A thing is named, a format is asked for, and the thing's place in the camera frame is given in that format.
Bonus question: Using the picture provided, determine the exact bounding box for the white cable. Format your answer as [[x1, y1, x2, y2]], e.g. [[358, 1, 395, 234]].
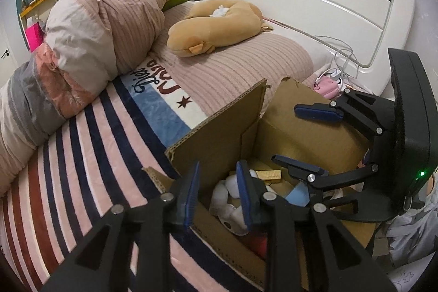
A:
[[313, 35, 360, 79]]

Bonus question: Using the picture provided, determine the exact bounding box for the white rounded case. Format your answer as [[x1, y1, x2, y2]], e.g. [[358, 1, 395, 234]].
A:
[[224, 169, 261, 200]]

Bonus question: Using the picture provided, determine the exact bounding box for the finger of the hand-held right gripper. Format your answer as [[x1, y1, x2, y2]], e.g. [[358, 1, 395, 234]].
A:
[[293, 88, 395, 143], [271, 155, 379, 210]]

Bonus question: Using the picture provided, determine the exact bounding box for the person's printed grey clothing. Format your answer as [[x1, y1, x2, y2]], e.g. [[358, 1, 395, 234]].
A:
[[374, 176, 438, 292]]

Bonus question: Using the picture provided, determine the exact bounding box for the bright pink bag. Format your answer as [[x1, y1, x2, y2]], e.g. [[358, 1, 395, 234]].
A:
[[25, 22, 45, 51]]

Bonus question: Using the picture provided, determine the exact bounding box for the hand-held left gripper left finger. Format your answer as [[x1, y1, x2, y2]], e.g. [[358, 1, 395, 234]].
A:
[[41, 161, 202, 292]]

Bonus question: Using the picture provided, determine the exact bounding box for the brown cardboard box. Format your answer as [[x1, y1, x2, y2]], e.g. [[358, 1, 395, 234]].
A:
[[142, 77, 380, 292]]

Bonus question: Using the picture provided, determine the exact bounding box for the gold rectangular box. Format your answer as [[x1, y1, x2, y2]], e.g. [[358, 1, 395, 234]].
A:
[[255, 169, 283, 185]]

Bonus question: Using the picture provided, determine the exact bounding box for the yellow shelf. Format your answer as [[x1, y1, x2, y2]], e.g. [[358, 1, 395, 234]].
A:
[[19, 0, 57, 39]]

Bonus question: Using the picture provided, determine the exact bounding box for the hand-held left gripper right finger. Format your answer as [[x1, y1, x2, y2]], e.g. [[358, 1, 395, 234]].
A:
[[235, 160, 377, 292]]

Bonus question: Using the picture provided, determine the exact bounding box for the pink bottle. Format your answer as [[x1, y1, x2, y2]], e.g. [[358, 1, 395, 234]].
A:
[[251, 234, 269, 260]]

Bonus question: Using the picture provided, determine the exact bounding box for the white door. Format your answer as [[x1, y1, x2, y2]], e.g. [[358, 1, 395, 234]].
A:
[[0, 35, 11, 74]]

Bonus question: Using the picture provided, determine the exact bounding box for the pink ribbed pillow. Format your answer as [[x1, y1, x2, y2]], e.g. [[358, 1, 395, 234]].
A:
[[149, 0, 332, 128]]

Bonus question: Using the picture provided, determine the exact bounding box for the white earbud case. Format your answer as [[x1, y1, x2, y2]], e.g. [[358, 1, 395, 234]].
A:
[[209, 203, 249, 236]]

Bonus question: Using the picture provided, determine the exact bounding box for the brown plush toy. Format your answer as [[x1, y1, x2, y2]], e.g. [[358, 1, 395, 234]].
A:
[[167, 0, 274, 58]]

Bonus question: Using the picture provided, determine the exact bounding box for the small pink device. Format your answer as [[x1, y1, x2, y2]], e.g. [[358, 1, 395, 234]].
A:
[[315, 76, 343, 97]]

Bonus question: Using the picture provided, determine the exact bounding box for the pink and grey striped duvet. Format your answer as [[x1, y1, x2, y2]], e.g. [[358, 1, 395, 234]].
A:
[[0, 0, 173, 197]]

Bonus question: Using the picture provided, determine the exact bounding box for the small white bottle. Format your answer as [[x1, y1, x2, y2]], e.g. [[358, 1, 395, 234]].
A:
[[210, 182, 230, 210]]

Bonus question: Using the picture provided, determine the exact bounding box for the light blue square device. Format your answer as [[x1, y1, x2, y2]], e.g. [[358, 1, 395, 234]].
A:
[[285, 183, 310, 207]]

